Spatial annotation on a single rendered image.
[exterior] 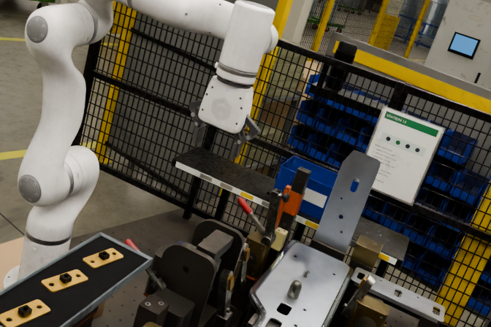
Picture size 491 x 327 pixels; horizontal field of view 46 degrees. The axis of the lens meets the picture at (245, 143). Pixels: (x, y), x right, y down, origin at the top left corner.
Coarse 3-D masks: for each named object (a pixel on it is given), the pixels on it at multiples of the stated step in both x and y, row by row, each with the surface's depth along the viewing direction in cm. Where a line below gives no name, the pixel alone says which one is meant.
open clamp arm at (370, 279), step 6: (372, 276) 156; (360, 282) 157; (366, 282) 155; (372, 282) 154; (360, 288) 156; (366, 288) 155; (354, 294) 159; (360, 294) 156; (354, 300) 157; (360, 300) 156; (348, 306) 158; (342, 312) 159; (348, 312) 158
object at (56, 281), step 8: (72, 272) 112; (80, 272) 113; (48, 280) 108; (56, 280) 109; (64, 280) 108; (72, 280) 110; (80, 280) 111; (48, 288) 106; (56, 288) 107; (64, 288) 108
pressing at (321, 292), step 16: (288, 256) 177; (304, 256) 180; (320, 256) 184; (272, 272) 166; (288, 272) 168; (304, 272) 171; (320, 272) 174; (336, 272) 177; (352, 272) 181; (256, 288) 155; (272, 288) 158; (288, 288) 160; (304, 288) 163; (320, 288) 165; (336, 288) 168; (256, 304) 149; (272, 304) 151; (288, 304) 153; (304, 304) 155; (320, 304) 158; (336, 304) 160; (256, 320) 142; (288, 320) 146; (304, 320) 148; (320, 320) 150
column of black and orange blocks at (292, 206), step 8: (304, 168) 196; (296, 176) 195; (304, 176) 193; (296, 184) 195; (304, 184) 194; (296, 192) 196; (304, 192) 199; (296, 200) 196; (288, 208) 198; (296, 208) 197; (288, 216) 199; (280, 224) 200; (288, 224) 199; (288, 232) 200
